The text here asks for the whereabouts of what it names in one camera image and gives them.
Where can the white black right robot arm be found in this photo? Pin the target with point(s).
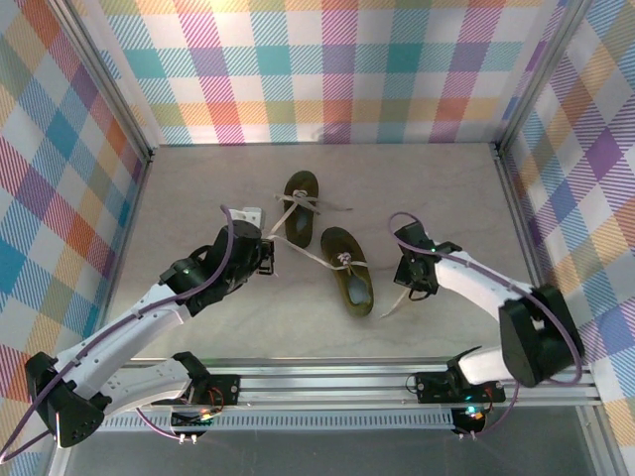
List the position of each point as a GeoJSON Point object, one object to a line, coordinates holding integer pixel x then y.
{"type": "Point", "coordinates": [471, 282]}

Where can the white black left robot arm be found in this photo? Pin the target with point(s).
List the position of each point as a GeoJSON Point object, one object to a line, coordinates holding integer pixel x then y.
{"type": "Point", "coordinates": [124, 337]}

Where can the controller board with lights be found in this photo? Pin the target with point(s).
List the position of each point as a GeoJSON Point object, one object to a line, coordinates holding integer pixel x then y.
{"type": "Point", "coordinates": [471, 419]}
{"type": "Point", "coordinates": [193, 420]}

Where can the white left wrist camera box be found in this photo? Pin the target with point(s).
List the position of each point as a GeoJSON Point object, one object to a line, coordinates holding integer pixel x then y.
{"type": "Point", "coordinates": [248, 217]}

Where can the aluminium side rail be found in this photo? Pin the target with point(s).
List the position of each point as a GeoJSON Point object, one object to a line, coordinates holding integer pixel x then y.
{"type": "Point", "coordinates": [518, 213]}
{"type": "Point", "coordinates": [135, 213]}

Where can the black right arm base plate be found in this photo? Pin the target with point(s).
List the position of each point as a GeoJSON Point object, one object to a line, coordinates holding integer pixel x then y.
{"type": "Point", "coordinates": [429, 387]}

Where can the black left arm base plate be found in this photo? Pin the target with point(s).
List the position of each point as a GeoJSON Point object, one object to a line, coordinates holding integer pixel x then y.
{"type": "Point", "coordinates": [228, 389]}

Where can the aluminium mounting rail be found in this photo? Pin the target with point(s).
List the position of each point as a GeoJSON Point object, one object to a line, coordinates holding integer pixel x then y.
{"type": "Point", "coordinates": [322, 384]}

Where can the aluminium corner post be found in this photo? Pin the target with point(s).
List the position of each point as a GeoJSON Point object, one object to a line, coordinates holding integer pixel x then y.
{"type": "Point", "coordinates": [538, 74]}
{"type": "Point", "coordinates": [111, 84]}

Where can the aluminium frame leg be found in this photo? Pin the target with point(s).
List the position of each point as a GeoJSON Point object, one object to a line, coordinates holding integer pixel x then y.
{"type": "Point", "coordinates": [62, 446]}
{"type": "Point", "coordinates": [601, 446]}

